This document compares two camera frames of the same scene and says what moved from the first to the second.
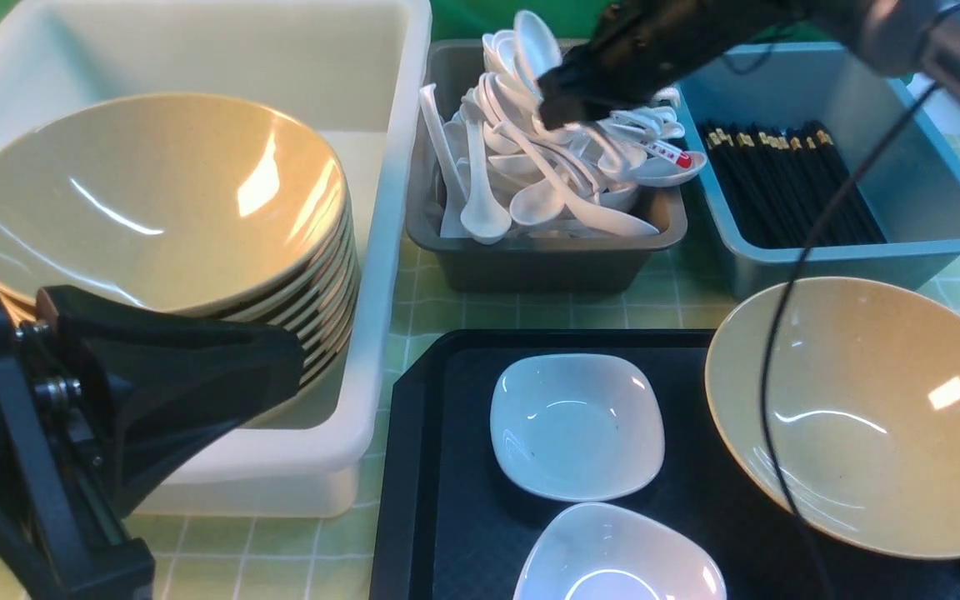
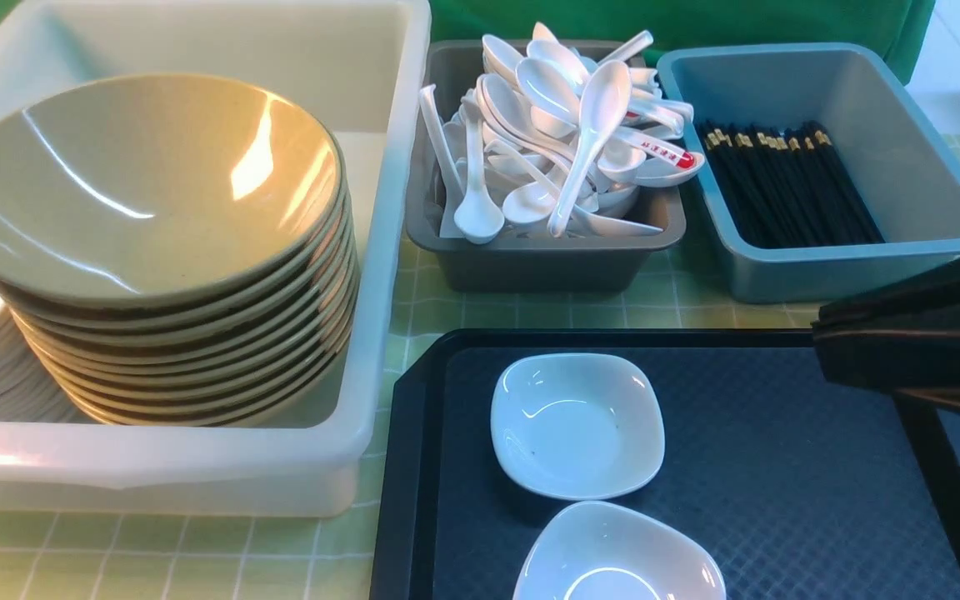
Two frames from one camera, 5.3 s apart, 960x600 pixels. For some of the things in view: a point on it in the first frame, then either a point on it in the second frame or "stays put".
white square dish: [575, 427] stays put
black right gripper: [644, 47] -> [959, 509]
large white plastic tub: [354, 73] stays put
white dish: [602, 551] stays put
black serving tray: [451, 525] stays put
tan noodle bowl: [891, 410] -> [149, 188]
